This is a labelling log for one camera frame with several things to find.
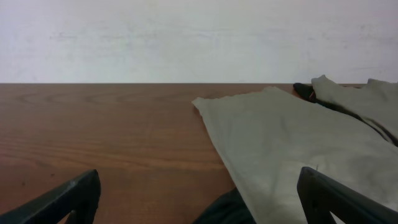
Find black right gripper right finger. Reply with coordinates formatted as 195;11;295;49
297;167;397;224

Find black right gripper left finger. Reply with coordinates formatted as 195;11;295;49
1;169;101;224

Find khaki shorts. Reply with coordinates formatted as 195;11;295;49
192;74;398;224

